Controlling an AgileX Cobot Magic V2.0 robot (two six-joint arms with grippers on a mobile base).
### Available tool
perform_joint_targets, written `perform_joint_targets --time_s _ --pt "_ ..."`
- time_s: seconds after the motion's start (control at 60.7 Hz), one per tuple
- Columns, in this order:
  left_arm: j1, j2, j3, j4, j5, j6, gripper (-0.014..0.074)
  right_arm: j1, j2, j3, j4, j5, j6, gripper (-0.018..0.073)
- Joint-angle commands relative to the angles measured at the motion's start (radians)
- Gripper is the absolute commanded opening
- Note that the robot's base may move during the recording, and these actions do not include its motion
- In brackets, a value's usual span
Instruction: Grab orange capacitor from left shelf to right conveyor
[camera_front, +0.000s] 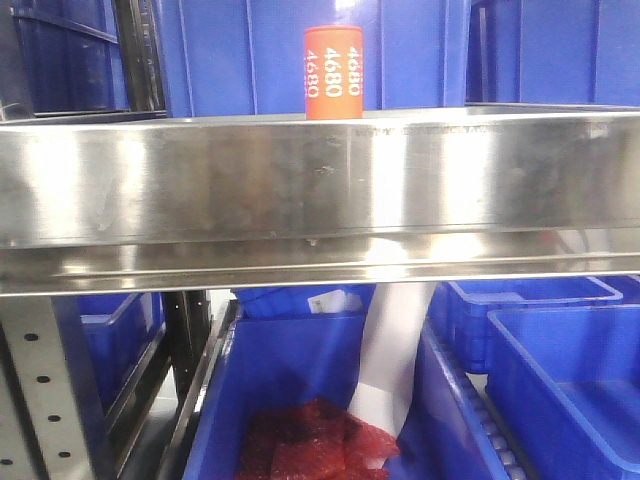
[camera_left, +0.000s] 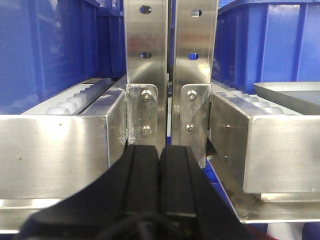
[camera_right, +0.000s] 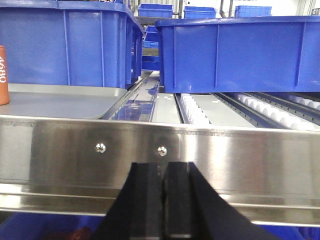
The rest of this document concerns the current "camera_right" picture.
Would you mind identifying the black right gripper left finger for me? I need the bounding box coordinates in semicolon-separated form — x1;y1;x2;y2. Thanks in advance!
91;162;163;240

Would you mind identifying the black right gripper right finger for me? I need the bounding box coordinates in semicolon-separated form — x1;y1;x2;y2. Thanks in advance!
164;162;278;240

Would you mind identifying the orange cylindrical capacitor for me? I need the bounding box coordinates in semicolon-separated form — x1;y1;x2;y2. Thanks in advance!
0;45;10;106

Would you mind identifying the white roller track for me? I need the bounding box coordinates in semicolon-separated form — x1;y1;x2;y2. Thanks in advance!
181;93;210;125

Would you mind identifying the silver metal tray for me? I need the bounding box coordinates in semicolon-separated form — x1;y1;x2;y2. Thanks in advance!
0;83;127;120

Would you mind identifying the large blue bin right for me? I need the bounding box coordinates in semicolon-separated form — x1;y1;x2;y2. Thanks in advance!
155;16;320;93

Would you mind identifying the large blue bin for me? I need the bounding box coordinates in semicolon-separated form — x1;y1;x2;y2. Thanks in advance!
0;0;144;88
155;16;320;93

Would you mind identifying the large blue bin left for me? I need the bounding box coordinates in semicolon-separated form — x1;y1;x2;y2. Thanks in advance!
0;0;144;88

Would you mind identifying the distant blue crate middle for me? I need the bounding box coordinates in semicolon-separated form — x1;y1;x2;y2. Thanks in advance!
184;5;216;19

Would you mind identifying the distant blue crate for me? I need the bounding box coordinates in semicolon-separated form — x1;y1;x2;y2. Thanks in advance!
138;3;173;18
234;5;272;18
184;5;216;19

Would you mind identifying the distant blue crate right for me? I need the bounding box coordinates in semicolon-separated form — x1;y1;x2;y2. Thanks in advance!
234;5;272;18

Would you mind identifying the stainless steel shelf rail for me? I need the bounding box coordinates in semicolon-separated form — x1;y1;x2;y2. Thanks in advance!
0;116;320;227

